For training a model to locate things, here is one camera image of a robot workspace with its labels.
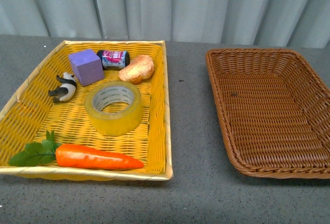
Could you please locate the orange toy carrot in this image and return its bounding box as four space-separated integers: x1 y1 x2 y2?
8 131 144 170

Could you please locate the small toy can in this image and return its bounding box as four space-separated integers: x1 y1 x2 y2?
96 50 130 70

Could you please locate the toy bread croissant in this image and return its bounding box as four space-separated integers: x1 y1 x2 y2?
119 55 155 84

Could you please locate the brown wicker basket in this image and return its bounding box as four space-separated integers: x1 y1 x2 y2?
205 48 329 179

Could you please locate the yellow woven basket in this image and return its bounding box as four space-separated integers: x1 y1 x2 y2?
1 41 173 181

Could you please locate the yellow tape roll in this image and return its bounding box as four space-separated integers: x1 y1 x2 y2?
85 81 143 136

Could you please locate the toy panda figure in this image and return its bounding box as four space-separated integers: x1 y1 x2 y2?
48 72 77 103

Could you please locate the purple foam cube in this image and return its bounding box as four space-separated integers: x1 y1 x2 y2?
68 49 105 87

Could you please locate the grey curtain backdrop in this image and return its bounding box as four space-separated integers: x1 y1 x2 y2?
1 0 329 48

